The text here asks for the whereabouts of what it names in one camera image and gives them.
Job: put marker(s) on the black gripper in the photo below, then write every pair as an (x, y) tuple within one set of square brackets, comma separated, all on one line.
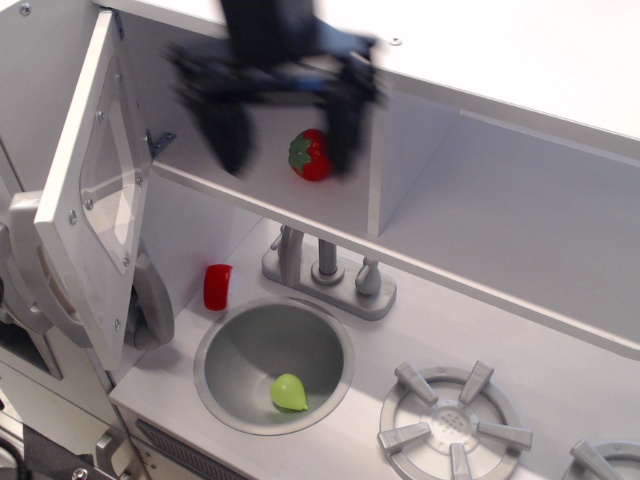
[(216, 81)]

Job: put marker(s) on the white microwave door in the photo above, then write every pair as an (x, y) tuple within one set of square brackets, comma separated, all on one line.
[(91, 209)]

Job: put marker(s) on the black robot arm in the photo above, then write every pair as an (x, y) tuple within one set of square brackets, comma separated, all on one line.
[(276, 52)]

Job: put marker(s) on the red toy strawberry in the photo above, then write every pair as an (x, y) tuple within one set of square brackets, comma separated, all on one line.
[(308, 156)]

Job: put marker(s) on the red toy cup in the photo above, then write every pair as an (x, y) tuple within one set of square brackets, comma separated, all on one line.
[(216, 287)]

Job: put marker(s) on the grey toy faucet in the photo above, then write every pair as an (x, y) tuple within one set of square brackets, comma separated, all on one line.
[(358, 288)]

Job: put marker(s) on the grey round sink bowl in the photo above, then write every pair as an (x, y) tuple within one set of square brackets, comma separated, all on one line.
[(242, 355)]

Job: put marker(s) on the grey toy telephone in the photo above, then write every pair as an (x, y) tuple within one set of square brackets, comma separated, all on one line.
[(150, 321)]

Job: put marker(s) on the white toy kitchen cabinet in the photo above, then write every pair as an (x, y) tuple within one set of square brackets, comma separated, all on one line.
[(501, 192)]

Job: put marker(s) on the green toy pear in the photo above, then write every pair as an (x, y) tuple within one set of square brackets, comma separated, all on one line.
[(288, 392)]

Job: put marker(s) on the grey stove burner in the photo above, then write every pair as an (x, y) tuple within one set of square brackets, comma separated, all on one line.
[(612, 460), (450, 423)]

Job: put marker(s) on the grey fridge door handle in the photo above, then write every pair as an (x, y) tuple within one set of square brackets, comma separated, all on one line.
[(33, 294)]

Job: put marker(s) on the grey oven handle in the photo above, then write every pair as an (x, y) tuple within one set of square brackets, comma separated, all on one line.
[(111, 455)]

